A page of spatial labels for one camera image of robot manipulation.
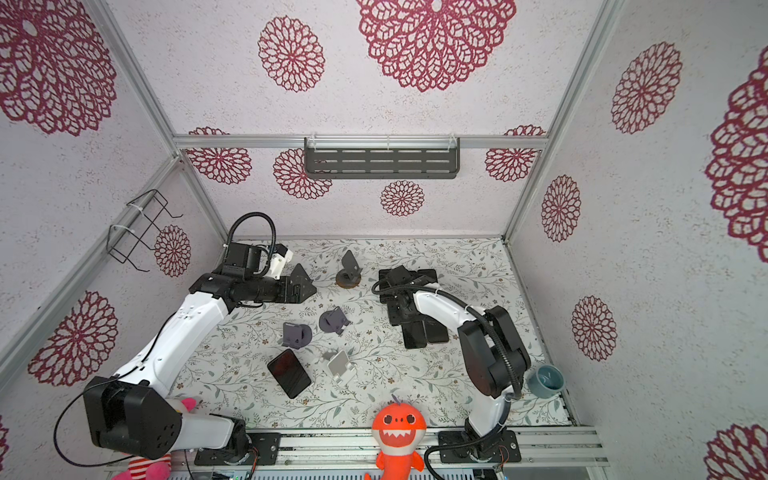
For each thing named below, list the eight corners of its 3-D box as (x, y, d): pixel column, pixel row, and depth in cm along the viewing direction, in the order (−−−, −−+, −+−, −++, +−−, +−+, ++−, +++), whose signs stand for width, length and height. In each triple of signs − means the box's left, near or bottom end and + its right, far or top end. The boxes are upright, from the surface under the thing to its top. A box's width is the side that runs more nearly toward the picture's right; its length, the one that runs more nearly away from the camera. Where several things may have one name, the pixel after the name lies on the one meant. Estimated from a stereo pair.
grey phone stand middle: (319, 327, 98) (316, 319, 94) (334, 310, 102) (332, 302, 98) (337, 339, 95) (335, 331, 91) (351, 321, 99) (350, 313, 95)
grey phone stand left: (284, 347, 93) (278, 336, 87) (290, 333, 96) (284, 321, 90) (307, 351, 92) (301, 339, 86) (311, 336, 96) (306, 324, 90)
